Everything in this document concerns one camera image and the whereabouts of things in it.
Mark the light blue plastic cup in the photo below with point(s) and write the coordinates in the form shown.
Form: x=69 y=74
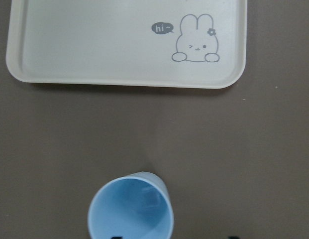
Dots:
x=116 y=210

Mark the clear ice cube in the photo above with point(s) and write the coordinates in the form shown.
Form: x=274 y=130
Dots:
x=151 y=198

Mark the cream rabbit tray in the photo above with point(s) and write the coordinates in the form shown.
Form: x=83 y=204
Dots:
x=157 y=43

